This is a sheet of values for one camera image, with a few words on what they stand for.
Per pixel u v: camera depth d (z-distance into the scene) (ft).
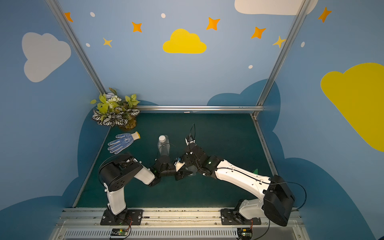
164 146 2.96
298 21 2.42
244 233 2.39
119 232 2.35
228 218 2.41
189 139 2.26
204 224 2.43
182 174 2.62
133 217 2.48
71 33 2.53
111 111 2.99
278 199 1.34
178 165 2.63
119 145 3.32
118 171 1.69
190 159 1.88
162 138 2.88
